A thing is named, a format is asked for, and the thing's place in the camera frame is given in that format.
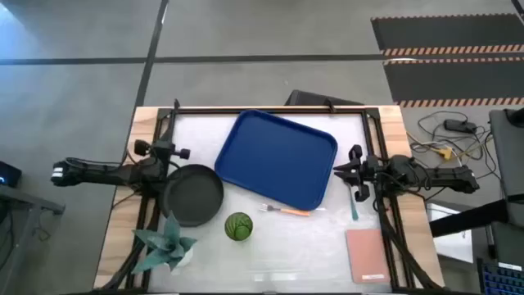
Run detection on pink notebook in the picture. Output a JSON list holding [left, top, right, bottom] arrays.
[[346, 228, 392, 285]]

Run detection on black flat panel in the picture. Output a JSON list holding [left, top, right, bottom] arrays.
[[284, 88, 364, 107]]

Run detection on fork with orange handle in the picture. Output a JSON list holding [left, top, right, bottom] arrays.
[[258, 202, 311, 218]]

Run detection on white floor board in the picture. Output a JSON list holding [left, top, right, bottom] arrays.
[[425, 202, 476, 264]]

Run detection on green patterned cup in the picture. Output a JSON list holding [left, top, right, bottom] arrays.
[[224, 211, 254, 243]]

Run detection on teal artificial plant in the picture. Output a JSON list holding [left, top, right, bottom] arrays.
[[130, 211, 198, 275]]

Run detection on black cable bundle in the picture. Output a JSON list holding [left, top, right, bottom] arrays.
[[100, 196, 161, 290], [375, 192, 442, 290]]

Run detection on black power adapter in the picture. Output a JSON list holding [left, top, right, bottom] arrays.
[[444, 118, 478, 134]]

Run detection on black table crossbar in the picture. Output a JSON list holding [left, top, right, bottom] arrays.
[[428, 199, 511, 238]]

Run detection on tangled floor cables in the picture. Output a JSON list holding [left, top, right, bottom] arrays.
[[407, 110, 505, 184]]

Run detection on white plastic table sheet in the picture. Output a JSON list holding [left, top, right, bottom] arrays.
[[149, 113, 394, 293]]

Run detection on spoon with teal handle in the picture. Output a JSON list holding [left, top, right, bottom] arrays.
[[346, 182, 360, 222]]

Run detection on black orange-edged floor mat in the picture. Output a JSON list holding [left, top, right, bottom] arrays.
[[370, 13, 524, 57], [382, 57, 524, 108]]

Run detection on black round plate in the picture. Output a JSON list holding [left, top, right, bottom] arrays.
[[162, 163, 225, 229]]

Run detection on grey metal desk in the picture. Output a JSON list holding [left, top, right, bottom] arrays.
[[0, 184, 66, 295]]

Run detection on black electronic device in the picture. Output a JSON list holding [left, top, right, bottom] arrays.
[[0, 160, 23, 188]]

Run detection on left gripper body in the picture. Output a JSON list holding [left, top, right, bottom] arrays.
[[133, 138, 192, 170]]

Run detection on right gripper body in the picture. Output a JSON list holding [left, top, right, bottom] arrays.
[[346, 143, 372, 202]]

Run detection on blue-lit keyboard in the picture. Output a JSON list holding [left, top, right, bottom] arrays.
[[477, 257, 524, 295]]

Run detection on white plant pot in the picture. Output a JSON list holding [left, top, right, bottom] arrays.
[[167, 245, 194, 270]]

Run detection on blue plastic tray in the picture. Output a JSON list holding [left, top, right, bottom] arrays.
[[214, 108, 339, 212]]

